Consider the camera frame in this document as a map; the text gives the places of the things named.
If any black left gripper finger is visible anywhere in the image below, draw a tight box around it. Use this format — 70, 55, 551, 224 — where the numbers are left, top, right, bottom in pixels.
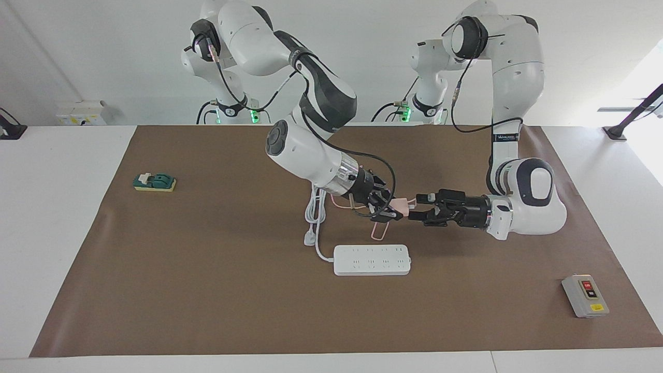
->
408, 206, 456, 227
417, 189, 467, 205

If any pink charging cable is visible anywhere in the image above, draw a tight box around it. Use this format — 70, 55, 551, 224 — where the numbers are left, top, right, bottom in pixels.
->
330, 194, 387, 242

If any white power strip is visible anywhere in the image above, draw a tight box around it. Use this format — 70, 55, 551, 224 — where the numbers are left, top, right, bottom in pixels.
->
333, 245, 412, 276

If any brown table mat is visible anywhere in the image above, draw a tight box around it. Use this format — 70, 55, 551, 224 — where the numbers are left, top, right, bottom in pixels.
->
30, 124, 663, 358

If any black clamp stand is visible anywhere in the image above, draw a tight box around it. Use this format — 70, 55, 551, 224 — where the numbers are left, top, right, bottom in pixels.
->
0, 107, 27, 140

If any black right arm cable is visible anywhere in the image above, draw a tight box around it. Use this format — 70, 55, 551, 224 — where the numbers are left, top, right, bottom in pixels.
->
205, 34, 397, 218

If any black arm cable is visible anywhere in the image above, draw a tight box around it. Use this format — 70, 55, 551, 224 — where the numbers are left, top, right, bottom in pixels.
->
205, 34, 397, 218
442, 18, 525, 134

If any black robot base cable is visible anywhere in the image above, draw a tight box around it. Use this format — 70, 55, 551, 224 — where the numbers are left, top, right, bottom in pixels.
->
371, 78, 421, 123
196, 100, 221, 125

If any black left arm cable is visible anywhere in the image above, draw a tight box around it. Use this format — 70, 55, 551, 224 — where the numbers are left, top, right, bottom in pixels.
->
442, 18, 525, 134

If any grey on-off switch box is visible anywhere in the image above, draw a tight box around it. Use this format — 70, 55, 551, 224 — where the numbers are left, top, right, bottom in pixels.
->
561, 275, 610, 318

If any black angled camera stand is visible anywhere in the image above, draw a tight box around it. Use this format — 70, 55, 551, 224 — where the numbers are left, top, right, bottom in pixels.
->
598, 83, 663, 141

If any green knife switch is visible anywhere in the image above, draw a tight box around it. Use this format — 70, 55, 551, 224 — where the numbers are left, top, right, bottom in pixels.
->
134, 173, 177, 193

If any white wall outlet box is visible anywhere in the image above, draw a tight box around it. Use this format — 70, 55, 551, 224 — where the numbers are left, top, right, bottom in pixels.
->
56, 101, 107, 126

